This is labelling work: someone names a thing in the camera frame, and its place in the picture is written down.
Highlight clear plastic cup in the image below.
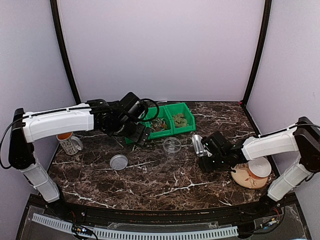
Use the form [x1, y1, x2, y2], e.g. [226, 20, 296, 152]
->
[162, 137, 182, 158]

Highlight white patterned mug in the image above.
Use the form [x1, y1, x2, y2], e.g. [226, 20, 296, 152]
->
[56, 132, 84, 156]

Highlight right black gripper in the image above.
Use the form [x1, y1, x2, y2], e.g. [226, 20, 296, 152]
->
[199, 153, 228, 173]

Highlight white slotted cable duct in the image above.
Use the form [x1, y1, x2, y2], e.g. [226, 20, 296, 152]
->
[31, 213, 239, 240]

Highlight beige floral plate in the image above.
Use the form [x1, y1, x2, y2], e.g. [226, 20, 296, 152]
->
[231, 163, 268, 189]

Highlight metal scoop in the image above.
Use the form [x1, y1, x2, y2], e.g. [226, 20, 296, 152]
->
[191, 134, 208, 157]

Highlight black frame post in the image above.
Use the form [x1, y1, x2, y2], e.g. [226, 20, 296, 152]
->
[241, 0, 272, 108]
[50, 0, 81, 104]

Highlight green bin colourful candies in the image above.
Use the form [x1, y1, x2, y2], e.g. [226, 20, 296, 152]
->
[124, 137, 137, 145]

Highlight green bin mixed candies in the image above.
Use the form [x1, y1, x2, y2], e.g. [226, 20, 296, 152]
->
[141, 106, 174, 140]

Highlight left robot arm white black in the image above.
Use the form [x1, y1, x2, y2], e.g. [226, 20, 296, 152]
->
[4, 92, 160, 218]

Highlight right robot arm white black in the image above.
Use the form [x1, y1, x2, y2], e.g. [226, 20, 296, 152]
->
[192, 116, 320, 217]

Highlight grey round plastic lid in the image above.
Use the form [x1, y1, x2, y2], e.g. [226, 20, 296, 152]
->
[109, 154, 129, 171]

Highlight left black frame post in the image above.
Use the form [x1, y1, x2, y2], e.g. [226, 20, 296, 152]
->
[50, 0, 81, 104]

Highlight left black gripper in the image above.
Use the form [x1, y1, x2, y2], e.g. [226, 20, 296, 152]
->
[114, 118, 152, 146]

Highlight black front rail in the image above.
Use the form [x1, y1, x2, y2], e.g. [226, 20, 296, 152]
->
[24, 192, 298, 227]

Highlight right black frame post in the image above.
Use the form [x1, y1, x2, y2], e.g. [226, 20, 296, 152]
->
[241, 0, 272, 108]

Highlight white orange bowl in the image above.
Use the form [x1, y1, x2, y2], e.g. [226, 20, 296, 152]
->
[248, 157, 272, 178]

